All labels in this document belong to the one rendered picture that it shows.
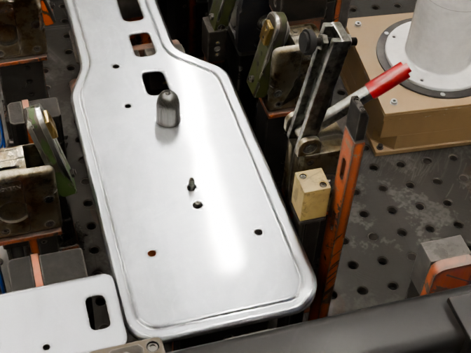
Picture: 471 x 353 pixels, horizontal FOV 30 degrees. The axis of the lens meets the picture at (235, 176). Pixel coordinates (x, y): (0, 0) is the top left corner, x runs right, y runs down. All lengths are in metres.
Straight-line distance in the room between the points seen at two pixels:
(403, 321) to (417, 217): 1.18
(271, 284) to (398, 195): 0.57
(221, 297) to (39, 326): 0.20
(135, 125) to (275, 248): 0.27
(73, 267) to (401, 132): 0.72
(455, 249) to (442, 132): 0.80
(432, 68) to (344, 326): 1.29
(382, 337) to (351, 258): 1.11
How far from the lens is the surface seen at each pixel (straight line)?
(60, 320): 0.98
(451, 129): 1.61
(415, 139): 1.59
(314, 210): 1.04
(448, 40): 1.55
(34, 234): 1.15
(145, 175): 1.11
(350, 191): 1.01
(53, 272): 1.05
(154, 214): 1.07
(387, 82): 1.06
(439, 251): 0.81
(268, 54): 1.20
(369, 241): 1.45
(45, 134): 1.04
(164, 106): 1.15
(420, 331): 0.33
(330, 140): 1.10
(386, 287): 1.40
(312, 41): 0.97
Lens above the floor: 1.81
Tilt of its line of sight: 47 degrees down
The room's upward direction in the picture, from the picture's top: 4 degrees clockwise
